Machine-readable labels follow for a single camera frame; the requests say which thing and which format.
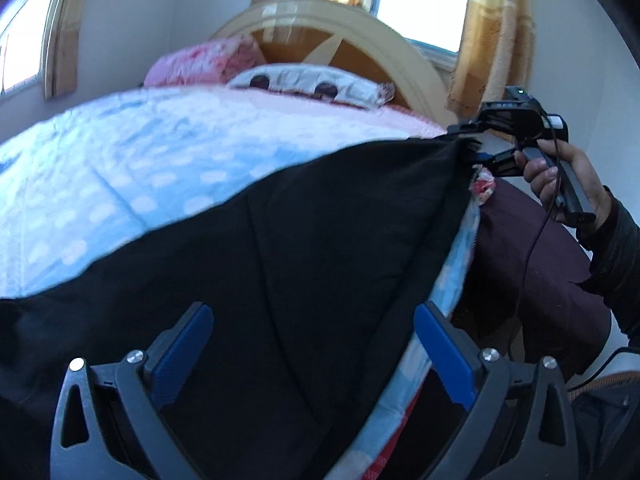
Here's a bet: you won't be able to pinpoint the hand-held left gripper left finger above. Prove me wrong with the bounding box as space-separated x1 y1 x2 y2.
50 301 216 480

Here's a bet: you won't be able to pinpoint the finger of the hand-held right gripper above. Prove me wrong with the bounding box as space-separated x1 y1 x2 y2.
446 119 501 138
467 146 526 177

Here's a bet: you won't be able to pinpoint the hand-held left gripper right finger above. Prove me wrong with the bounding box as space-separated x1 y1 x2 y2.
414 301 581 480

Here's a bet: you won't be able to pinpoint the black pants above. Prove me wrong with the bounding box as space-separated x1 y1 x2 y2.
0 136 476 480

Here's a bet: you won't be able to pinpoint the person's right forearm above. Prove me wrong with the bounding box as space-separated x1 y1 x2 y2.
575 187 640 333

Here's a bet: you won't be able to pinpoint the person's right hand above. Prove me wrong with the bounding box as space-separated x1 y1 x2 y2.
514 139 614 233

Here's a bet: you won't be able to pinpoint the red floral cloth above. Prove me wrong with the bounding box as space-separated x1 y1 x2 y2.
467 165 497 208

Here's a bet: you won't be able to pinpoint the person's maroon trouser leg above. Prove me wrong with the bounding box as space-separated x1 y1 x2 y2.
450 180 613 376

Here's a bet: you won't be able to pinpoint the wooden headboard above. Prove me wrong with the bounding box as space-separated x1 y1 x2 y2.
207 0 451 133

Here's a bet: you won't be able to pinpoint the window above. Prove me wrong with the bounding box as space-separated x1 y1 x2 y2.
0 0 56 96
370 0 476 53

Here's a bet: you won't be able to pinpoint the person's dark jacket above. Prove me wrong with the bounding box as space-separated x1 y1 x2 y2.
570 375 640 480

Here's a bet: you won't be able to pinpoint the white printed pillow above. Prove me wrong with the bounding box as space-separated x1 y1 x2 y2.
227 64 396 110

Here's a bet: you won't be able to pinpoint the blue dotted bed sheet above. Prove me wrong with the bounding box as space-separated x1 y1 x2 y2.
0 85 483 480

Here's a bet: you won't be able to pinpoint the pink floral pillow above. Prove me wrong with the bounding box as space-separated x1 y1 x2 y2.
144 36 263 87

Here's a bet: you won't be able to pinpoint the black cable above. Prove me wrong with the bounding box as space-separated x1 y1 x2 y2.
565 346 640 392
510 150 563 361

